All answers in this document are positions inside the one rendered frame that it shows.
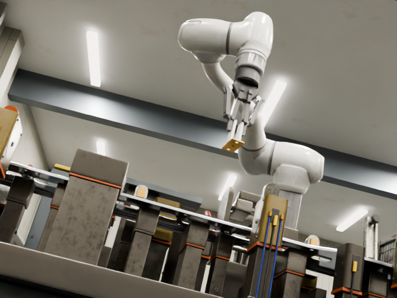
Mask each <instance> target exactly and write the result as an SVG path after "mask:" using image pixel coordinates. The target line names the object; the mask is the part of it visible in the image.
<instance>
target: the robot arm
mask: <svg viewBox="0 0 397 298"><path fill-rule="evenodd" d="M178 42H179V44H180V46H181V47H182V48H183V49H184V50H186V51H189V52H192V54H193V55H194V56H195V58H196V60H197V61H199V62H200V63H201V64H202V66H203V69H204V72H205V74H206V75H207V77H208V78H209V79H210V81H211V82H212V84H214V85H215V87H217V89H218V90H219V91H220V92H221V93H222V94H223V95H224V103H223V118H224V119H227V123H228V124H227V128H226V131H227V132H229V134H228V138H227V142H228V141H229V140H231V139H232V138H233V136H234V133H235V128H236V123H237V120H235V118H236V114H237V111H238V112H239V113H240V114H241V116H242V119H241V124H239V125H238V127H237V133H236V138H235V139H237V140H240V141H243V142H244V145H242V146H241V147H240V148H238V156H239V161H240V165H241V166H242V168H243V170H244V171H245V172H246V173H247V174H248V175H251V176H257V175H261V174H265V175H270V176H273V183H275V184H277V185H278V187H279V195H278V197H281V198H284V199H287V200H289V203H288V206H289V207H288V210H287V217H286V221H285V227H287V228H291V229H295V230H296V228H297V222H298V216H299V212H300V206H301V200H302V194H305V193H306V191H307V190H308V188H309V186H310V184H316V183H318V182H319V181H320V180H321V179H322V178H323V168H324V157H323V156H322V155H320V154H319V153H318V152H316V151H314V150H312V149H310V148H308V147H305V146H303V145H298V144H293V143H289V142H277V141H272V140H269V139H266V136H265V132H264V128H263V122H262V118H261V115H260V112H259V109H260V107H261V105H262V104H263V103H264V102H265V99H264V98H262V99H261V98H260V97H259V96H258V95H259V93H258V87H259V82H260V78H262V76H263V73H264V70H265V65H266V60H267V58H268V56H269V54H270V52H271V48H272V42H273V24H272V20H271V18H270V17H269V16H268V15H266V14H264V13H263V12H253V13H251V14H250V15H248V16H247V17H246V18H245V19H244V20H243V21H242V22H227V21H223V20H217V19H209V18H197V19H192V20H188V21H186V22H185V23H183V24H182V25H181V27H180V30H179V33H178ZM225 55H227V56H233V57H236V64H235V68H234V71H235V79H234V81H233V80H232V79H231V78H230V77H229V76H228V75H227V74H226V73H225V72H224V71H223V70H222V68H221V67H220V61H222V60H223V59H224V57H225ZM254 99H256V101H255V104H254V103H253V102H252V100H254ZM230 104H232V105H233V106H232V110H231V112H230ZM227 142H226V143H227Z"/></svg>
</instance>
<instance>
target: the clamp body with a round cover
mask: <svg viewBox="0 0 397 298"><path fill-rule="evenodd" d="M154 202H158V203H162V204H165V205H169V206H173V207H176V208H180V205H181V204H180V203H178V202H174V201H172V200H168V199H164V198H161V197H156V198H155V200H154ZM160 215H161V216H165V217H168V218H172V219H177V218H176V217H174V216H170V215H166V214H163V213H160ZM173 233H174V232H172V231H168V230H165V229H161V228H157V227H156V230H155V234H154V236H153V237H152V240H151V243H150V245H149V250H148V253H147V258H146V261H145V265H144V269H143V272H142V276H141V277H143V278H148V279H151V280H155V281H159V280H160V276H161V272H162V267H163V264H164V260H165V255H166V252H167V249H168V248H169V247H170V245H171V240H173V238H172V237H173Z"/></svg>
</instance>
